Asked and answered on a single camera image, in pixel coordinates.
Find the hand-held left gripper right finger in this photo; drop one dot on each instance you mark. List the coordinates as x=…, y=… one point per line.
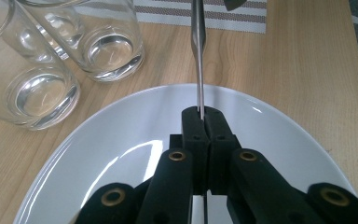
x=220, y=146

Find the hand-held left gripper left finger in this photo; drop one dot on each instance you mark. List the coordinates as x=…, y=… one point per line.
x=195, y=146

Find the steel table knife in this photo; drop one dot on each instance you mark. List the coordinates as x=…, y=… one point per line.
x=198, y=31

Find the white plate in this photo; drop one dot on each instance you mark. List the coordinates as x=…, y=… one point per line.
x=121, y=140

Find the clear drinking glass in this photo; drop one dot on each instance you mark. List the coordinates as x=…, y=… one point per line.
x=65, y=29
x=112, y=56
x=40, y=99

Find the striped placemat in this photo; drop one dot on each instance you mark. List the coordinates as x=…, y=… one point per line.
x=174, y=12

